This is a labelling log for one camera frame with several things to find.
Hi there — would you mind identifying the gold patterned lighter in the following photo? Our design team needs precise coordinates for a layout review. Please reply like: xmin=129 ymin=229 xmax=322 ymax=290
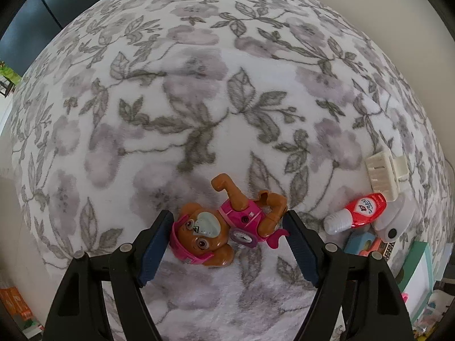
xmin=382 ymin=242 xmax=395 ymax=262

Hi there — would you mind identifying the cream hair claw clip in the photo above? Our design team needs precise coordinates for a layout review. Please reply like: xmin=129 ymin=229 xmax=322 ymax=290
xmin=365 ymin=149 xmax=409 ymax=202

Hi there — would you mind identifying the orange blue carrot knife toy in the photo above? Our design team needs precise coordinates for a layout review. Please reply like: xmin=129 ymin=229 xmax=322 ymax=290
xmin=344 ymin=232 xmax=386 ymax=256

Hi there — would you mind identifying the floral grey white blanket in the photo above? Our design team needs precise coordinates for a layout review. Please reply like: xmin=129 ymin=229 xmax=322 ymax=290
xmin=8 ymin=0 xmax=449 ymax=341

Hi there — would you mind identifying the teal white shallow box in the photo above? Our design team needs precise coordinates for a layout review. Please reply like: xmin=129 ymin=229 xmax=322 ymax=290
xmin=396 ymin=241 xmax=434 ymax=323

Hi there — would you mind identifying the red white toothpaste tube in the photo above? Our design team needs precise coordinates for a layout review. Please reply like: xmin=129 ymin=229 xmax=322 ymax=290
xmin=323 ymin=193 xmax=387 ymax=236

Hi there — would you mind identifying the brown pink puppy toy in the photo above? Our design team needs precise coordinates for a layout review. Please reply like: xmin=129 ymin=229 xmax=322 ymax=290
xmin=170 ymin=173 xmax=289 ymax=267

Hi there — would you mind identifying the dark cabinet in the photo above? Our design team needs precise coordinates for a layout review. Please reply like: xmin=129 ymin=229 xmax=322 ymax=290
xmin=1 ymin=0 xmax=99 ymax=76

